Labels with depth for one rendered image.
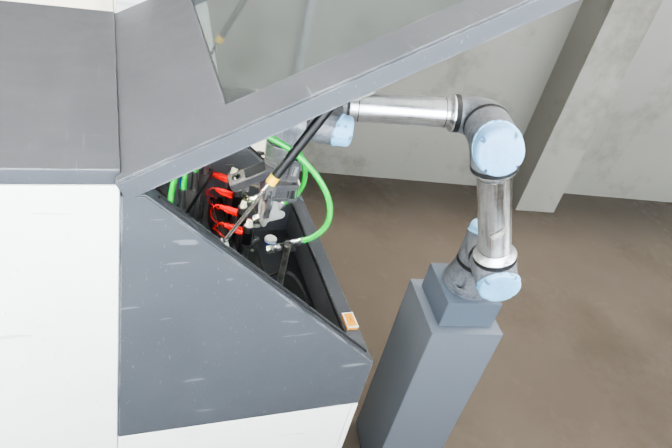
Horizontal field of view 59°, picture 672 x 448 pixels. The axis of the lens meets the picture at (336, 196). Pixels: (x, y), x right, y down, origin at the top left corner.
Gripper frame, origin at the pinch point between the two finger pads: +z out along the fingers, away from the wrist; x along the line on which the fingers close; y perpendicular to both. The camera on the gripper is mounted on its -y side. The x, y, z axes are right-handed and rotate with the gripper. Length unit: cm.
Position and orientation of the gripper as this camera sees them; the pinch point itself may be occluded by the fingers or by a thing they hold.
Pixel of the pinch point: (260, 222)
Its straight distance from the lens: 153.3
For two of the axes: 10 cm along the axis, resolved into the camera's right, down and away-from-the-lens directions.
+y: 9.3, -0.2, 3.6
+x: -3.0, -5.9, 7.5
